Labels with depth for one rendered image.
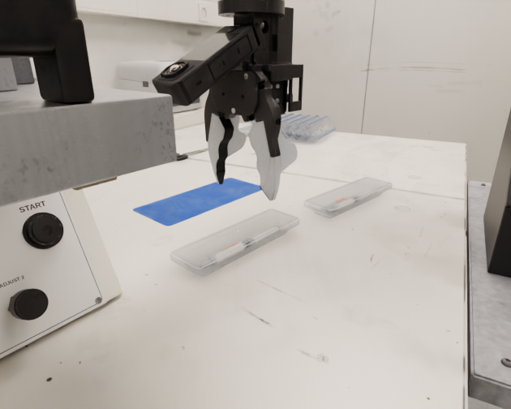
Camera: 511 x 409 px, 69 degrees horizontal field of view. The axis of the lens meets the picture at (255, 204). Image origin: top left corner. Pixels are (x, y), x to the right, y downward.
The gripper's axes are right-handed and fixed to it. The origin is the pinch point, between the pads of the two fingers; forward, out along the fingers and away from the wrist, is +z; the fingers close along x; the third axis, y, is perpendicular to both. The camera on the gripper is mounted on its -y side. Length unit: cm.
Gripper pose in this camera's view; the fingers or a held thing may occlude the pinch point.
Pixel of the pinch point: (240, 185)
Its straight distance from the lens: 45.5
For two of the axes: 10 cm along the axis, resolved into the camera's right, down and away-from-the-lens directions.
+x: -7.3, -2.5, 6.3
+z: 0.0, 9.3, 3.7
